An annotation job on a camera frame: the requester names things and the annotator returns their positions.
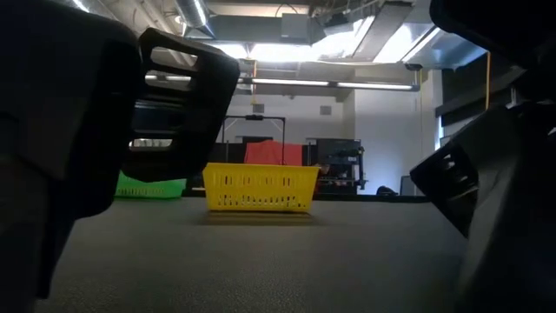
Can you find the black camera stand frame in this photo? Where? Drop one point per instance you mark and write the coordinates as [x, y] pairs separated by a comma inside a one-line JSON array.
[[254, 117]]

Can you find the large silver duct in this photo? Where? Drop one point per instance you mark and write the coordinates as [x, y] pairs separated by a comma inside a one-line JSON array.
[[443, 48]]

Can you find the yellow plastic basket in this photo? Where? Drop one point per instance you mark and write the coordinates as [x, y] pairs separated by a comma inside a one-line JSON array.
[[260, 170]]

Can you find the grey waste bin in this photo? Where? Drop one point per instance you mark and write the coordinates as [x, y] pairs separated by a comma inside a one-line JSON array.
[[407, 186]]

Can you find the round silver duct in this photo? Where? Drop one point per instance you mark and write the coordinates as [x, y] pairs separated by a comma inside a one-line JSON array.
[[197, 17]]

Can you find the grey ceiling box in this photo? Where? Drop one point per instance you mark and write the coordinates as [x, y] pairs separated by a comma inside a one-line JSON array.
[[295, 26]]

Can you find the black shelf rack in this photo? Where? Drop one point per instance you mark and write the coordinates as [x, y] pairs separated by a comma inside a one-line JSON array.
[[339, 152]]

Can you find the long ceiling strip light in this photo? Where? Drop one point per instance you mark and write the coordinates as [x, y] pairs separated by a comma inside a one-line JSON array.
[[291, 82]]

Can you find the green plastic basket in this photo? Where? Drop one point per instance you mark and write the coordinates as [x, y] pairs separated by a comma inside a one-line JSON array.
[[152, 189]]

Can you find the black dome object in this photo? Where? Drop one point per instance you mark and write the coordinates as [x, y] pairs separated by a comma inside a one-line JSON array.
[[385, 191]]

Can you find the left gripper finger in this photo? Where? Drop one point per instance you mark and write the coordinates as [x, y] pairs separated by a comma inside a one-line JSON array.
[[52, 108]]

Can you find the red cloth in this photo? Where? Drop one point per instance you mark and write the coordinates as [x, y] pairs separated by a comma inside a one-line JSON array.
[[269, 152]]

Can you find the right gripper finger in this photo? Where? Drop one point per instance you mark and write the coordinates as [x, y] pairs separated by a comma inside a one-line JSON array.
[[512, 217]]

